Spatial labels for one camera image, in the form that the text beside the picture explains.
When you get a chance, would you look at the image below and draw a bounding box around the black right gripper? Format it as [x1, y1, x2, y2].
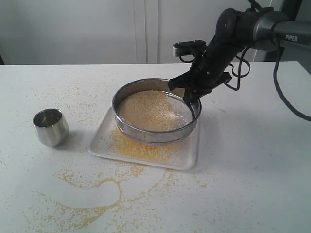
[168, 57, 232, 121]

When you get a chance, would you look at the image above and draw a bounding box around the round steel sieve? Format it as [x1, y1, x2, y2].
[112, 78, 202, 145]

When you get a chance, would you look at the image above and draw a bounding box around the stainless steel cup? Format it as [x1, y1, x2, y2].
[33, 108, 69, 147]

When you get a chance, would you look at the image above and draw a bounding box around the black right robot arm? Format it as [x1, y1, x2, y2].
[168, 0, 311, 121]

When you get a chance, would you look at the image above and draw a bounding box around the white rectangular plastic tray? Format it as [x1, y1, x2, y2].
[88, 108, 199, 170]

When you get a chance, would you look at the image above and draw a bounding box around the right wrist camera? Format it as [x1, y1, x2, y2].
[173, 40, 206, 57]

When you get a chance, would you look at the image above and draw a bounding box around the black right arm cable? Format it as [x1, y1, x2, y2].
[178, 0, 311, 122]

